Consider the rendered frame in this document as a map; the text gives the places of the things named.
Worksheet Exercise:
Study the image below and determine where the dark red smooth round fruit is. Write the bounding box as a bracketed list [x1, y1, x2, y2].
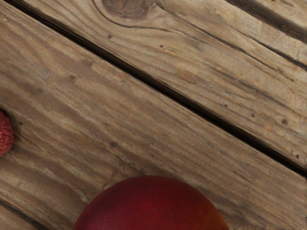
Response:
[72, 175, 231, 230]

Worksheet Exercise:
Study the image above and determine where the red bumpy small fruit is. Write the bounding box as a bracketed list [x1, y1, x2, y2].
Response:
[0, 110, 15, 158]

